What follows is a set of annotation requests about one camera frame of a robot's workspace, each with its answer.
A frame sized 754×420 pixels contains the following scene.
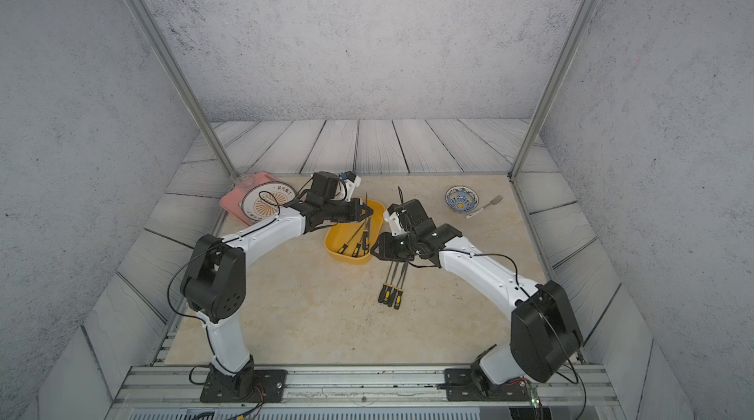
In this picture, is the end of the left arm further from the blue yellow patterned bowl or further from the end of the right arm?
the blue yellow patterned bowl

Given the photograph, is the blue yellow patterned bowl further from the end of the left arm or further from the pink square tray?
the pink square tray

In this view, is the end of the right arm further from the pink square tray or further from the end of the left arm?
the pink square tray

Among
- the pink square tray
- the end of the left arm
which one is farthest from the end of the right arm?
the pink square tray

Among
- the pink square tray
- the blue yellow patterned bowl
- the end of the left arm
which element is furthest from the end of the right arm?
the pink square tray

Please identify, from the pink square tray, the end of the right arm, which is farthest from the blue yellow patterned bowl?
the pink square tray

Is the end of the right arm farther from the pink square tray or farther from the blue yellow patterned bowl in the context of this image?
the pink square tray

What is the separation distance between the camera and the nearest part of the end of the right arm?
593 millimetres

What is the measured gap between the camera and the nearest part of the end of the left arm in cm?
70

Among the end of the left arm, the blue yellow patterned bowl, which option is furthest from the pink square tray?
the blue yellow patterned bowl
